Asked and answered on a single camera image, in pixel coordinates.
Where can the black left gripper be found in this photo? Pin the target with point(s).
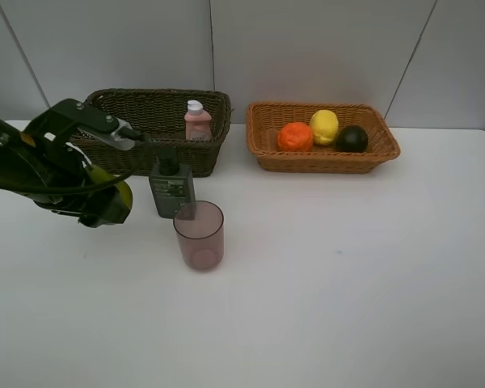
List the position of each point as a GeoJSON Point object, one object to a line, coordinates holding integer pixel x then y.
{"type": "Point", "coordinates": [65, 167]}

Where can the green red pear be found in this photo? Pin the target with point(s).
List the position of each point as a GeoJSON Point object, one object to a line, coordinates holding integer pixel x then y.
{"type": "Point", "coordinates": [119, 195]}

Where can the dark green pump bottle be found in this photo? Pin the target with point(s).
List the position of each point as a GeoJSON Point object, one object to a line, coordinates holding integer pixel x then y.
{"type": "Point", "coordinates": [171, 183]}

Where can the transparent pink plastic cup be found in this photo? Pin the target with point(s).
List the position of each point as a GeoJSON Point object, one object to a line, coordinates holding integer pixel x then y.
{"type": "Point", "coordinates": [199, 226]}

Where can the pink white-capped bottle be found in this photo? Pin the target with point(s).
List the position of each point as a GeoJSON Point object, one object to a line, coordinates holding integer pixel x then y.
{"type": "Point", "coordinates": [197, 122]}

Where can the orange tangerine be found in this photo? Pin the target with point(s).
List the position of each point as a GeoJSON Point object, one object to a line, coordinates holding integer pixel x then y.
{"type": "Point", "coordinates": [295, 137]}

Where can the yellow lemon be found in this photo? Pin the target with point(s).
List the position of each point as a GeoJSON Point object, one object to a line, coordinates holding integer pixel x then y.
{"type": "Point", "coordinates": [325, 126]}

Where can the dark purple mangosteen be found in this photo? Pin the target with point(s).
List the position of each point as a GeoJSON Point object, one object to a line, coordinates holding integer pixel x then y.
{"type": "Point", "coordinates": [352, 139]}

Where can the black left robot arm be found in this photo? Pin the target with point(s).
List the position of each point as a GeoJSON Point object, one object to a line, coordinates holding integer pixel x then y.
{"type": "Point", "coordinates": [24, 162]}

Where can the dark brown wicker basket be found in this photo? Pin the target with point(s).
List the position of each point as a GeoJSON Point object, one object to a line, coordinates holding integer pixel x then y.
{"type": "Point", "coordinates": [159, 114]}

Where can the orange wicker basket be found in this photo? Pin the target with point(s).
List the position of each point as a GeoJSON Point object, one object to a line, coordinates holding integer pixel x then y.
{"type": "Point", "coordinates": [266, 119]}

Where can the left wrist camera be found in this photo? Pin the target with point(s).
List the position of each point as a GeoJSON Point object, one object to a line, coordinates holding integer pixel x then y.
{"type": "Point", "coordinates": [58, 124]}

